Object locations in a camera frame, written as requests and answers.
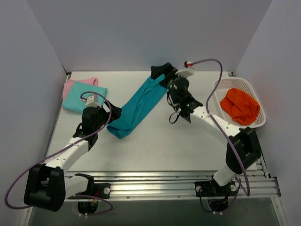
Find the teal t shirt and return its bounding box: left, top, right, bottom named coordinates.
left=106, top=74, right=167, bottom=139

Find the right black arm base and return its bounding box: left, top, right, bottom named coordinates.
left=194, top=180, right=237, bottom=197

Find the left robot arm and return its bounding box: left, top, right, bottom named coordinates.
left=24, top=102, right=122, bottom=212

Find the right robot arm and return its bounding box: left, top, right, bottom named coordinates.
left=151, top=61, right=261, bottom=194

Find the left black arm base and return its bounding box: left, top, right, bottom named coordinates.
left=67, top=183, right=111, bottom=199

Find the folded mint t shirt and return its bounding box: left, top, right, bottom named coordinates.
left=61, top=81, right=108, bottom=114

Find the folded pink t shirt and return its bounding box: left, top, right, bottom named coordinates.
left=62, top=77, right=98, bottom=101

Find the white plastic basket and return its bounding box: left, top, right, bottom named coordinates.
left=214, top=77, right=266, bottom=128

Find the orange t shirt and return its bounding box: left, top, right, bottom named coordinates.
left=220, top=88, right=261, bottom=126

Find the black loop cable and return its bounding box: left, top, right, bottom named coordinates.
left=166, top=94, right=182, bottom=124

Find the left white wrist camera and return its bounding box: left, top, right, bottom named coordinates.
left=81, top=94, right=100, bottom=108

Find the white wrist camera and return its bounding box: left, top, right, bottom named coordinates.
left=175, top=61, right=195, bottom=78
left=81, top=94, right=100, bottom=108

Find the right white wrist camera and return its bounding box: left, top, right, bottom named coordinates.
left=175, top=61, right=195, bottom=78

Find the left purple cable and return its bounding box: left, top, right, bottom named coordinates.
left=4, top=91, right=113, bottom=216

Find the purple cable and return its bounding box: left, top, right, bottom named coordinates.
left=184, top=58, right=251, bottom=212
left=4, top=91, right=113, bottom=216

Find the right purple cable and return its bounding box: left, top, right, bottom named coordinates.
left=184, top=58, right=251, bottom=212

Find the aluminium rail frame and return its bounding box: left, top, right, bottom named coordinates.
left=25, top=129, right=282, bottom=202

